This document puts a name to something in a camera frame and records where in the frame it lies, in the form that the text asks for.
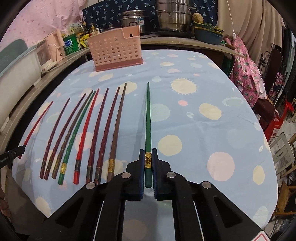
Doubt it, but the dark red chopstick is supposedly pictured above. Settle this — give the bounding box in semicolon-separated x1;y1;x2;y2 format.
39;97;71;179
43;93;87;181

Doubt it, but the maroon chopstick dark band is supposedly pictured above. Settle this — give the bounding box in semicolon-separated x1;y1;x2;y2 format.
94;87;120;185

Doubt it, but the brown chopstick gold band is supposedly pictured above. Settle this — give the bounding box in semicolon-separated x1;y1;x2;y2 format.
51;90;94;180

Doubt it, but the maroon twisted chopstick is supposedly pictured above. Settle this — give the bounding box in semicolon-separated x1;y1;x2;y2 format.
86;88;109;184

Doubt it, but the green chopstick gold band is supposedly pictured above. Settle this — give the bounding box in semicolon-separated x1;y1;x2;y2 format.
58;90;96;185

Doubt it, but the bright red twisted chopstick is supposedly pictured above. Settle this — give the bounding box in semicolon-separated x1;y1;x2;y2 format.
73;88;100;185

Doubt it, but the grey wooden shelf counter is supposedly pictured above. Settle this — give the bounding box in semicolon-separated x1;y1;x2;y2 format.
1;48;90;153

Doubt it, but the blue dotted tablecloth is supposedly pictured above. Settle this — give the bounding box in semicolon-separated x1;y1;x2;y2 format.
11;49;279;229

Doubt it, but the white dish drainer box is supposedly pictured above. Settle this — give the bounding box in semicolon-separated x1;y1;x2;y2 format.
0;39;41;131

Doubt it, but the pink perforated utensil holder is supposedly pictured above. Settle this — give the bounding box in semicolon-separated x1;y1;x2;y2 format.
88;26;144;72

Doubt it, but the pink electric kettle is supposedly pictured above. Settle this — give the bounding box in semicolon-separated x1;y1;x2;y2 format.
45;29;66;62

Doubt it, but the pink floral cloth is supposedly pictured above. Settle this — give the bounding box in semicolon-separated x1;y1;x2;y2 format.
230;37;266;108

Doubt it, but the green tin can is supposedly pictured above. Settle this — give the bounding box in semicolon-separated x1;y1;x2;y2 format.
63;34;79;56

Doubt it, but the yellow packet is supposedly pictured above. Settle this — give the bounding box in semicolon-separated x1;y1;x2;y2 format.
77;33;89;48

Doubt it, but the pink dotted curtain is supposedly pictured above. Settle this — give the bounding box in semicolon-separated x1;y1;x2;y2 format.
1;0;88;49

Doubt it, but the dark blue basin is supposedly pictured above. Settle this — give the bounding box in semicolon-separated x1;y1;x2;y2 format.
193;22;224;45

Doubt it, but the yellow oil bottle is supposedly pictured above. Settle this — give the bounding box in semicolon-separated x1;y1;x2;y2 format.
89;25;98;36

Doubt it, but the silver rice cooker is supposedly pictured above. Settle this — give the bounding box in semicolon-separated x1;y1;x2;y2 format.
121;9;151;35

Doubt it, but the large steel steamer pot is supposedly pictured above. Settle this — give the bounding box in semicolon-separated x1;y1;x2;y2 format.
156;0;197;32

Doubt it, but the navy patterned backsplash cloth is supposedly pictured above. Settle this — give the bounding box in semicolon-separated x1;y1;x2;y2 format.
82;0;218;30

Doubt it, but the beige curtain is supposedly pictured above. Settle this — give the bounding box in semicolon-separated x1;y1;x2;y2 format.
217;0;285;64

